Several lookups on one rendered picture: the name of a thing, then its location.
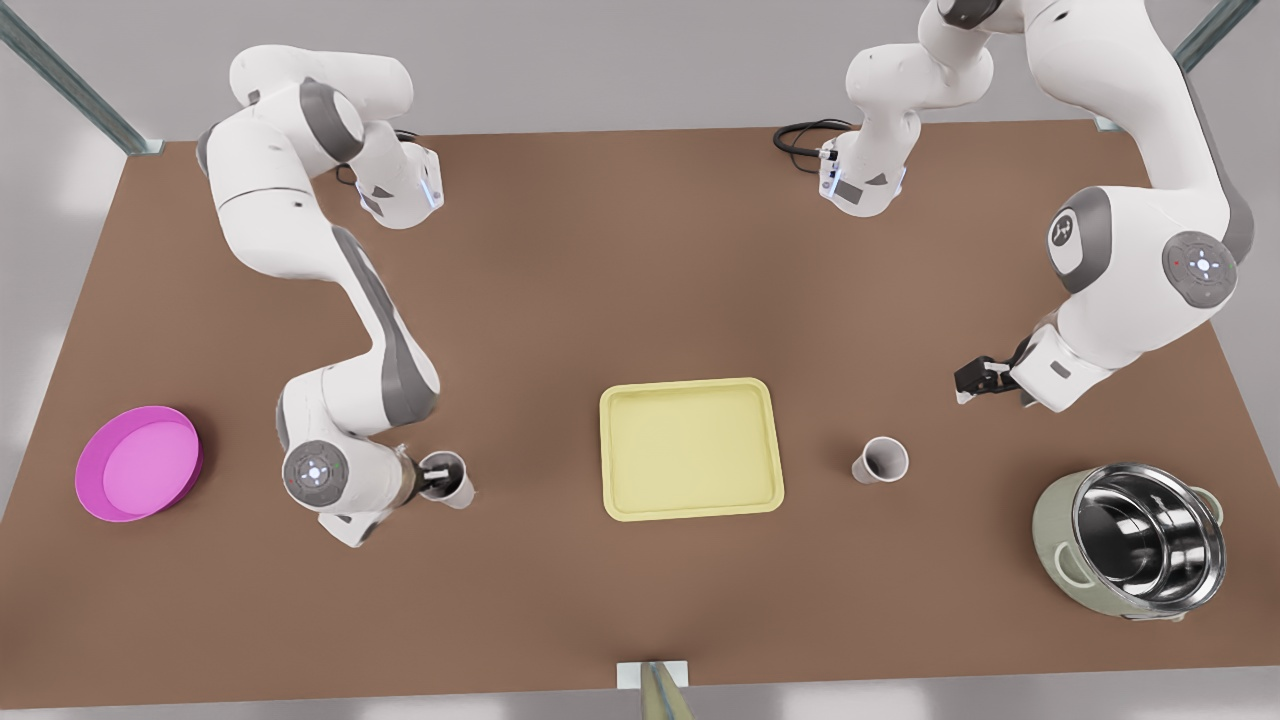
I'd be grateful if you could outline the white IKEA cup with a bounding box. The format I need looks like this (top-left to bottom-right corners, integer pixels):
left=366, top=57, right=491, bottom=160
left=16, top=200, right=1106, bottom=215
left=852, top=436, right=911, bottom=486
left=418, top=451, right=476, bottom=510

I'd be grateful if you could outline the pale yellow tray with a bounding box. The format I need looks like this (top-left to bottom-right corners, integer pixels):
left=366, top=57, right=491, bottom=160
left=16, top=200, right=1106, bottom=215
left=599, top=377, right=786, bottom=523

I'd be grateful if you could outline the green pot with steel interior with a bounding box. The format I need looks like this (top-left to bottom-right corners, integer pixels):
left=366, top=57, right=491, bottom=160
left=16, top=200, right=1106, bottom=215
left=1031, top=461, right=1228, bottom=624

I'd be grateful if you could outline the pink bowl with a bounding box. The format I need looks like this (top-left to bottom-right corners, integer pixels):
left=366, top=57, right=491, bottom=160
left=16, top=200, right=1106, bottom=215
left=75, top=405, right=205, bottom=524

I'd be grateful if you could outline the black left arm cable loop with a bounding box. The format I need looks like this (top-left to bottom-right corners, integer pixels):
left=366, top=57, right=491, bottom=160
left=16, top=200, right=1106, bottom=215
left=773, top=119, right=857, bottom=162

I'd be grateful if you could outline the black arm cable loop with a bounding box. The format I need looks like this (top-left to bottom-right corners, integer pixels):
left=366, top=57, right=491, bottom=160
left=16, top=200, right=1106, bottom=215
left=773, top=119, right=857, bottom=162
left=335, top=129, right=421, bottom=188

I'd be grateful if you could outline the silver frame post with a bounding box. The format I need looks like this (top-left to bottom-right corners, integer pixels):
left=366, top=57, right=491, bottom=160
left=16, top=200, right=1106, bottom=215
left=616, top=660, right=692, bottom=720
left=0, top=0, right=165, bottom=157
left=1094, top=0, right=1262, bottom=134

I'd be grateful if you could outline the black right arm cable loop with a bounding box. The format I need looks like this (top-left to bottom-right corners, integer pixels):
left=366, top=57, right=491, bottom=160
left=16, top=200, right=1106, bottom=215
left=335, top=129, right=421, bottom=188

